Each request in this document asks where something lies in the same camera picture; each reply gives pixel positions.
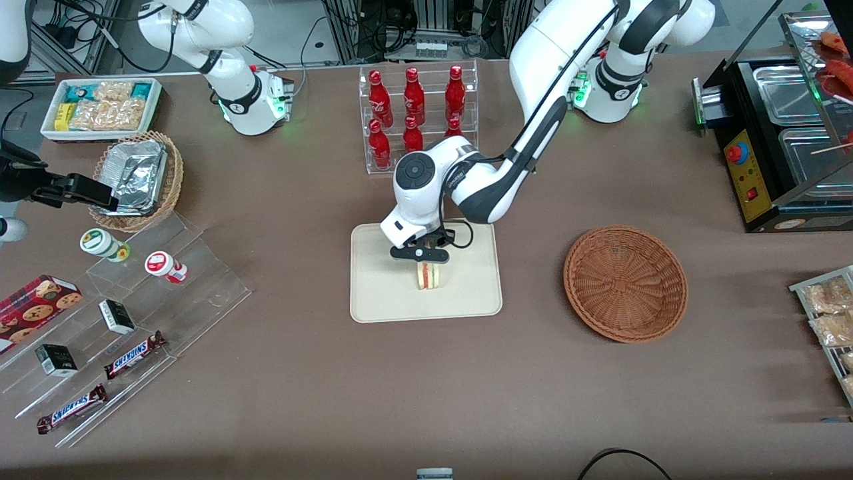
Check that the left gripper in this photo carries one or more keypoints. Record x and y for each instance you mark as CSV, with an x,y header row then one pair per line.
x,y
444,238

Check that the brown wicker basket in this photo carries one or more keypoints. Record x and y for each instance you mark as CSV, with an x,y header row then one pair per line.
x,y
626,286

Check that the cream plastic serving tray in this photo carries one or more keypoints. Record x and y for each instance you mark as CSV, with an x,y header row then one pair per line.
x,y
380,293

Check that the black food warmer machine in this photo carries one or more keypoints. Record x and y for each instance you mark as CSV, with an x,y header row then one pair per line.
x,y
750,173

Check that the clear acrylic bottle rack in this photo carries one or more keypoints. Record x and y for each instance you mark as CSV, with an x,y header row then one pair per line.
x,y
433,80

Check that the red sausage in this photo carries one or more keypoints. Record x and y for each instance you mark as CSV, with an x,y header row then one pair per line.
x,y
841,74
834,42

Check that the light wicker basket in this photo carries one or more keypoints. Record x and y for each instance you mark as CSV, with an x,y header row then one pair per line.
x,y
172,180

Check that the white snack bin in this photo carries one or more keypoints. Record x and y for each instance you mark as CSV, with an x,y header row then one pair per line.
x,y
50,130

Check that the Snickers chocolate bar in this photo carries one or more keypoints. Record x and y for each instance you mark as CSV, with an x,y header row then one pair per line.
x,y
72,408
133,354

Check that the small clear cracker bag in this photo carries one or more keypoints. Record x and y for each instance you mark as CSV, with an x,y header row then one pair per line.
x,y
113,90

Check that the green sunflower yogurt cup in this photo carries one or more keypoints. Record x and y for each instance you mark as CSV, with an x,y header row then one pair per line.
x,y
100,242

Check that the black box white label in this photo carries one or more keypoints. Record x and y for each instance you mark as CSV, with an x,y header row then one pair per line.
x,y
117,317

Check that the small grey device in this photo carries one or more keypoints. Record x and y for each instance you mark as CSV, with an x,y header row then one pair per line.
x,y
434,474

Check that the steel warmer pan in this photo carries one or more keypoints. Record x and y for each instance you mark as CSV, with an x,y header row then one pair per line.
x,y
810,163
786,93

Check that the large clear cracker bag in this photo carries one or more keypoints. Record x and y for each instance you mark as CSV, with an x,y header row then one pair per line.
x,y
106,114

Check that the tray with wrapped snacks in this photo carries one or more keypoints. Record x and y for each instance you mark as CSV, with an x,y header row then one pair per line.
x,y
797,288

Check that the white power strip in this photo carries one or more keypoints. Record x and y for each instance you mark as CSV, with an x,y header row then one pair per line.
x,y
430,48

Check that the clear acrylic stepped display stand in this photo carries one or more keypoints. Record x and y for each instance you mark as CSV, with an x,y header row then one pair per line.
x,y
200,293

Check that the yellow snack packet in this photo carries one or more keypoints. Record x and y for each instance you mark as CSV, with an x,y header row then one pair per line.
x,y
62,115

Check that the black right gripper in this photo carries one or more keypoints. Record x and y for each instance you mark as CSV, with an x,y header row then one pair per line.
x,y
18,178

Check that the red lidded yogurt cup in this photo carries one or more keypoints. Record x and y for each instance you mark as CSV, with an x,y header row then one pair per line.
x,y
163,265

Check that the teal snack packet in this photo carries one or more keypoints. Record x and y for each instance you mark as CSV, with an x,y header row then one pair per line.
x,y
141,90
80,91

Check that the aluminium foil container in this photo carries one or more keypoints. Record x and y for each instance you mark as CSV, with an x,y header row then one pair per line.
x,y
136,174

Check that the red tartan cookie box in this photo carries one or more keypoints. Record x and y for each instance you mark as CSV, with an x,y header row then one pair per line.
x,y
36,308

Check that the black box gold lettering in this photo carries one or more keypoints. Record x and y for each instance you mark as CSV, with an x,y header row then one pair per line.
x,y
56,361

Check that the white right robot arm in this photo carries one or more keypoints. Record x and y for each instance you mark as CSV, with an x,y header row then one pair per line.
x,y
233,73

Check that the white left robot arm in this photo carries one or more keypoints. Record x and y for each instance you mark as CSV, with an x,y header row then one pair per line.
x,y
553,53

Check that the triangle sandwich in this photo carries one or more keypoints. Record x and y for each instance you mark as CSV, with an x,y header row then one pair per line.
x,y
431,276

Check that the red cola bottle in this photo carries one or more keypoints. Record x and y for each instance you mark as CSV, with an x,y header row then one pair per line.
x,y
379,96
455,93
378,146
453,126
412,136
414,96

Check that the bagged pastry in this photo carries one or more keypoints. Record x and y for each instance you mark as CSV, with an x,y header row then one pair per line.
x,y
836,330
849,385
830,296
848,361

